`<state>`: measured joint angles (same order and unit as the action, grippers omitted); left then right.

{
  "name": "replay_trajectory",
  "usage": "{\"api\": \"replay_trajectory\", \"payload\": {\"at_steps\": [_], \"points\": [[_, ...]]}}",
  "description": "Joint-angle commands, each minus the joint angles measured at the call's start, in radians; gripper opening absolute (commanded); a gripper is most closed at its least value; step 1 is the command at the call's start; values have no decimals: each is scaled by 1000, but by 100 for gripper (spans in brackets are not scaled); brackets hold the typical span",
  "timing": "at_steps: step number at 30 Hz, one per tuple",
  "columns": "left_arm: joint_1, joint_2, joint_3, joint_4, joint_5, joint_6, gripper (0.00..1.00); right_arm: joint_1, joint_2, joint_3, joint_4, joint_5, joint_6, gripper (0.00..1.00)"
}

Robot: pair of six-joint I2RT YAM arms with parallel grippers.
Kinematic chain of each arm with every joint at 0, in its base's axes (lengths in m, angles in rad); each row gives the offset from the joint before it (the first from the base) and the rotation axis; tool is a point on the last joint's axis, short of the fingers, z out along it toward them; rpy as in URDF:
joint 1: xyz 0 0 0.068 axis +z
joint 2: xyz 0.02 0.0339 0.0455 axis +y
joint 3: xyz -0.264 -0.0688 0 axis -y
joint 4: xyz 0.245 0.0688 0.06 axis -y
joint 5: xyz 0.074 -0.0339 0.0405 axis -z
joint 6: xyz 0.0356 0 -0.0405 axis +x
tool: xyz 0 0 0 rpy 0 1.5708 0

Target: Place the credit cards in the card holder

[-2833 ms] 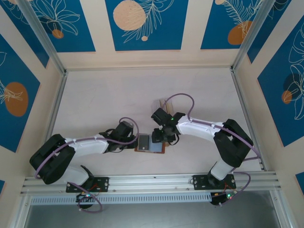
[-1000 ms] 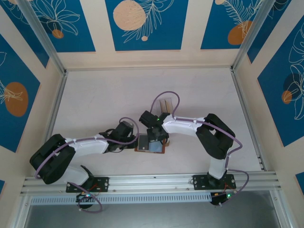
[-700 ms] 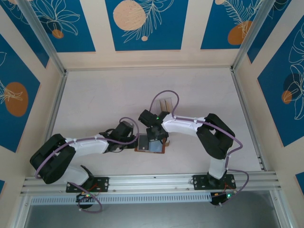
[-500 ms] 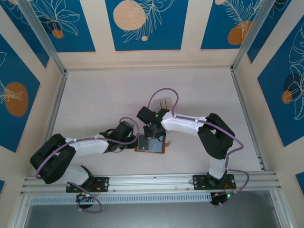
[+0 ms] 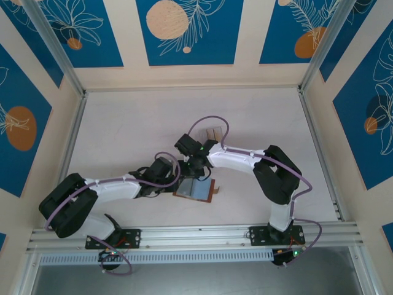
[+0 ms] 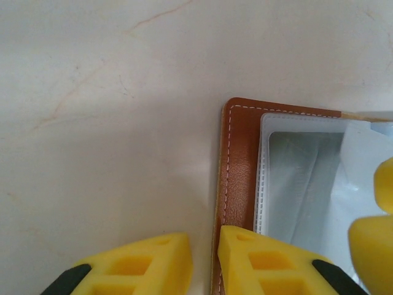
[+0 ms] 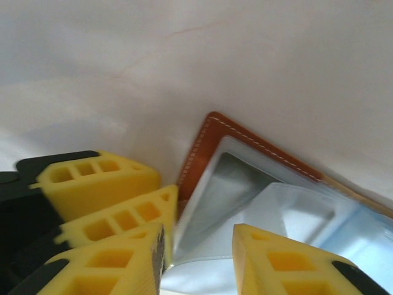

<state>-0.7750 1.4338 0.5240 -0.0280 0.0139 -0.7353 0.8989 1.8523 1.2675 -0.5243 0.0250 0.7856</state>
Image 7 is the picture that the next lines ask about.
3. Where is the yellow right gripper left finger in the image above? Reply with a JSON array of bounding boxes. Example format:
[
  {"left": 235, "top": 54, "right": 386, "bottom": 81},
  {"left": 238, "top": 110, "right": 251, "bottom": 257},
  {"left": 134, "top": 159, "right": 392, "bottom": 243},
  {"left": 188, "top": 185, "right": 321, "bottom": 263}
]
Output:
[{"left": 8, "top": 222, "right": 173, "bottom": 295}]

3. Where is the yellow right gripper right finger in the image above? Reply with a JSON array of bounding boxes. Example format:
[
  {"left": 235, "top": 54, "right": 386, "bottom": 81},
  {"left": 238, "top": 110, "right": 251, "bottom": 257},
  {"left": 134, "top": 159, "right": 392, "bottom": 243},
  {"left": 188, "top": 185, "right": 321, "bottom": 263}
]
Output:
[{"left": 232, "top": 223, "right": 391, "bottom": 295}]

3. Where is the brown leather card holder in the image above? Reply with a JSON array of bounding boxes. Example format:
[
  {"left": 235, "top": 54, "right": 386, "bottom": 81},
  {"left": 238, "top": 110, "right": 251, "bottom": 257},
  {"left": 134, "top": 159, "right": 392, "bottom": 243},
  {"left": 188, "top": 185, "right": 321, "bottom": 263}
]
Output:
[{"left": 171, "top": 111, "right": 393, "bottom": 295}]

